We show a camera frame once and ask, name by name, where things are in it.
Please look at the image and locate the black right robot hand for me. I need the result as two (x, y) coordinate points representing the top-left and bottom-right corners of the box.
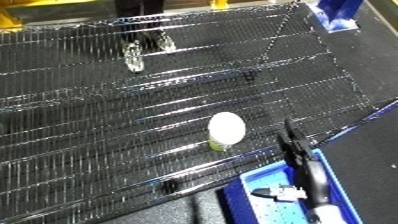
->
(248, 118), (331, 208)

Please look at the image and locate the paper cup with green band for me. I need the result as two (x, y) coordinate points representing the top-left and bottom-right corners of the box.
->
(206, 111), (249, 153)

